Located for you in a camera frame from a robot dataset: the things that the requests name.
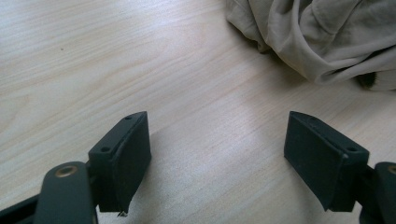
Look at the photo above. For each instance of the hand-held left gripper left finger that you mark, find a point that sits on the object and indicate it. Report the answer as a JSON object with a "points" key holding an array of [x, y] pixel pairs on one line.
{"points": [[130, 161]]}

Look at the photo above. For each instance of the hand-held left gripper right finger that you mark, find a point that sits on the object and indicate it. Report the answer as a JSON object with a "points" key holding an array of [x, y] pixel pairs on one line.
{"points": [[317, 158]]}

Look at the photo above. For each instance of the beige pants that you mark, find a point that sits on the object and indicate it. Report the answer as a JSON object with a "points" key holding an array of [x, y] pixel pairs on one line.
{"points": [[327, 34]]}

